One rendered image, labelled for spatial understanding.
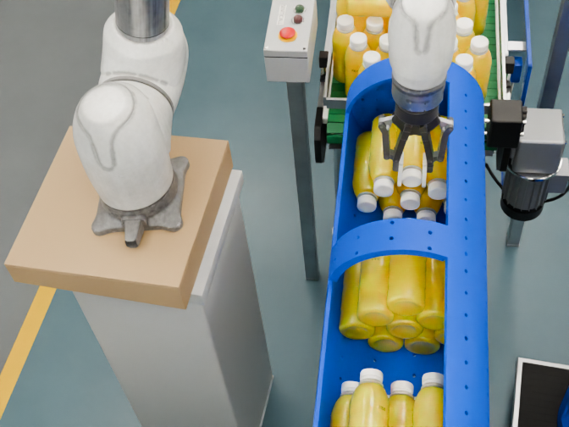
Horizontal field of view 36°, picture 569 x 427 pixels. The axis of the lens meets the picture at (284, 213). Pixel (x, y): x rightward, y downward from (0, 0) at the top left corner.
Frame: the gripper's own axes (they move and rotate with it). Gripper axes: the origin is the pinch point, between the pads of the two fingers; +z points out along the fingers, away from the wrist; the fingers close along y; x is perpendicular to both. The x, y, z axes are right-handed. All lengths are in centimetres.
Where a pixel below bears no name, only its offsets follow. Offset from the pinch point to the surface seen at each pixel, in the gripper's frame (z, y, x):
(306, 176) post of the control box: 61, -28, 45
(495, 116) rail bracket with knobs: 16.1, 17.8, 29.1
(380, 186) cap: 5.4, -5.9, -0.2
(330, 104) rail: 19.9, -19.1, 34.2
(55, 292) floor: 116, -114, 34
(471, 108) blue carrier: -2.2, 10.7, 14.3
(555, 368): 101, 44, 12
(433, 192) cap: 6.4, 4.4, -0.2
